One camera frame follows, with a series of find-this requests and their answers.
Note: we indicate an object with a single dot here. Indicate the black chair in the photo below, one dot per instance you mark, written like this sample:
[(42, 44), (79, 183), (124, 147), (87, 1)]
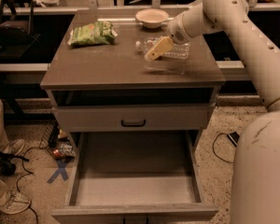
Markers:
[(16, 36)]

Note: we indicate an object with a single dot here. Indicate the open grey middle drawer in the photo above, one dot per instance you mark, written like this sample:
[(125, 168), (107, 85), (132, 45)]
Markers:
[(134, 178)]

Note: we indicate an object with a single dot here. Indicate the green chip bag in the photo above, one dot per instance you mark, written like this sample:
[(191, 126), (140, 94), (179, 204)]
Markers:
[(96, 33)]

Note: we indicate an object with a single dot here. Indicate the white sneaker near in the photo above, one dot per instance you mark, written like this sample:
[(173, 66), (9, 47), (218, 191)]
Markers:
[(15, 204)]

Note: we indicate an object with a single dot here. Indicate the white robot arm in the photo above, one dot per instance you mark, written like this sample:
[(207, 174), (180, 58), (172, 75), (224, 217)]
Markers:
[(255, 188)]

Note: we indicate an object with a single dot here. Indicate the white sneaker far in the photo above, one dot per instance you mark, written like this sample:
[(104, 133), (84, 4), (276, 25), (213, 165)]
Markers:
[(16, 146)]

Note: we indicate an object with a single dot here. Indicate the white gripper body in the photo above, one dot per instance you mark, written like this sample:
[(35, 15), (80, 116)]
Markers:
[(177, 32)]

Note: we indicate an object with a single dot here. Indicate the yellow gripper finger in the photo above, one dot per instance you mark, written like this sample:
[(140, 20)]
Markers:
[(160, 47)]

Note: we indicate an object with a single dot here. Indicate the black power adapter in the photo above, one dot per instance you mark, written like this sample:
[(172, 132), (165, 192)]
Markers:
[(233, 137)]

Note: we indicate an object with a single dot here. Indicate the black drawer handle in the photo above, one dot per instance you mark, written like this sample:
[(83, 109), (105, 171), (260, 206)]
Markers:
[(133, 122)]

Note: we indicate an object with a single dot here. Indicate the closed grey upper drawer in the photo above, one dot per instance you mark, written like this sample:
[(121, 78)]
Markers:
[(74, 119)]

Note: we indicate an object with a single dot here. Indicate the wire basket with items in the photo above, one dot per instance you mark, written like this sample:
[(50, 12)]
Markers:
[(56, 142)]

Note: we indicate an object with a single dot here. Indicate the white bowl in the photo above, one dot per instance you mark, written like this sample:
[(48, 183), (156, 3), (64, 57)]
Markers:
[(152, 18)]

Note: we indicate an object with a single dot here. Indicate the white sneaker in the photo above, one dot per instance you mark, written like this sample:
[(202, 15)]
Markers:
[(15, 204), (16, 146)]

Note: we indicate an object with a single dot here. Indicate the clear plastic water bottle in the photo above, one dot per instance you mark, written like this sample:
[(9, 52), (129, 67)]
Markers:
[(178, 52)]

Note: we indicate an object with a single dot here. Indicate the grey cabinet with counter top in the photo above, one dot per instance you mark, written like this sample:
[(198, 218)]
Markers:
[(118, 74)]

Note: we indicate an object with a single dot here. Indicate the blue tape cross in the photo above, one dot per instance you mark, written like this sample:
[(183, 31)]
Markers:
[(61, 170)]

